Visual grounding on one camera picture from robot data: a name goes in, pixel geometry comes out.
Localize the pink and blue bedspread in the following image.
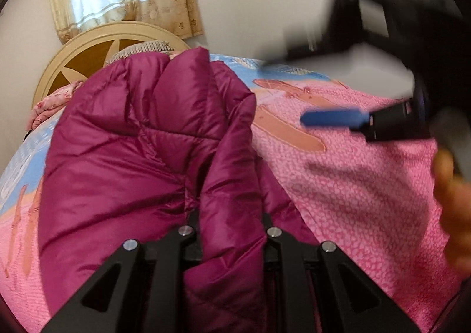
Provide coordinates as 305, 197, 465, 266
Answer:
1, 54, 461, 332

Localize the striped grey pillow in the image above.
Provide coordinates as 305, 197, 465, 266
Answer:
105, 41, 174, 65

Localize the cream wooden headboard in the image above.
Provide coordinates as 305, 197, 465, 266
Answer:
32, 21, 190, 104

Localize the folded pink floral blanket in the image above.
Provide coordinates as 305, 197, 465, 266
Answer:
26, 80, 84, 131

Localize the person's right hand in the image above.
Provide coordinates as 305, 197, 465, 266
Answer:
431, 149, 471, 277

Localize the magenta puffer jacket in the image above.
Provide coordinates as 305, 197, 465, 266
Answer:
38, 48, 315, 332

